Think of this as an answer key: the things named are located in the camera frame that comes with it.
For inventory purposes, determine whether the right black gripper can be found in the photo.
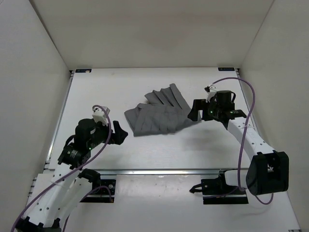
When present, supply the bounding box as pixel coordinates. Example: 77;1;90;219
188;99;222;122

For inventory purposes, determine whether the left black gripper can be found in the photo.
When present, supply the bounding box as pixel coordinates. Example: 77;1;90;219
90;116;129;144

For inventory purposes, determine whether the grey pleated skirt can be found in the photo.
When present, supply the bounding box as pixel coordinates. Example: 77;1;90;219
124;83;201;137

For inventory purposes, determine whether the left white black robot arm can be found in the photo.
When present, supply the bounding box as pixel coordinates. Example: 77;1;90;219
11;118;128;232

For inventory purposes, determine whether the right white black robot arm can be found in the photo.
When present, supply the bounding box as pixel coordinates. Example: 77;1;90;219
188;90;289;196

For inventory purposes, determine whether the right blue corner label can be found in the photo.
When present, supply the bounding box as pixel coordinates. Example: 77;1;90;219
218;67;235;72

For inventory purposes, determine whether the blue corner label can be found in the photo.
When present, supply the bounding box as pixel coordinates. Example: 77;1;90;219
75;69;92;73
218;67;235;72

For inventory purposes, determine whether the left blue corner label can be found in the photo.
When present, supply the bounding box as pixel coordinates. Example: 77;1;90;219
75;69;92;73

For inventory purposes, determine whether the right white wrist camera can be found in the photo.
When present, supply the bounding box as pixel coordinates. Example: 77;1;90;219
204;85;217;102

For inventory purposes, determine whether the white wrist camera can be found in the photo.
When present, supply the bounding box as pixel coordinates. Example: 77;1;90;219
204;85;217;102
92;106;110;126

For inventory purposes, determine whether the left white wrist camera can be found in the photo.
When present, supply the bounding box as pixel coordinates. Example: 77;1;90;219
92;106;110;126

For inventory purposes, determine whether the silver aluminium front rail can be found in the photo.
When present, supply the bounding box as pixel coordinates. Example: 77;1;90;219
43;168;273;176

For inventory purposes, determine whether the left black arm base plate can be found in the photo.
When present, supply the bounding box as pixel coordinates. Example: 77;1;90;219
81;176;116;203

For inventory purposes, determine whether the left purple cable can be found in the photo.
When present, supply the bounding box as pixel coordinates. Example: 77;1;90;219
9;104;114;232

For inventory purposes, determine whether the purple cable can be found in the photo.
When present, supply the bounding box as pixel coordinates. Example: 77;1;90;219
210;77;275;206
9;104;114;232

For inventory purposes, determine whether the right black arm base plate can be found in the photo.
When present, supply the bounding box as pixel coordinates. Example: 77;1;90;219
201;177;249;205

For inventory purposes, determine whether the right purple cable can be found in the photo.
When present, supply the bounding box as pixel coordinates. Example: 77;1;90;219
210;77;275;206

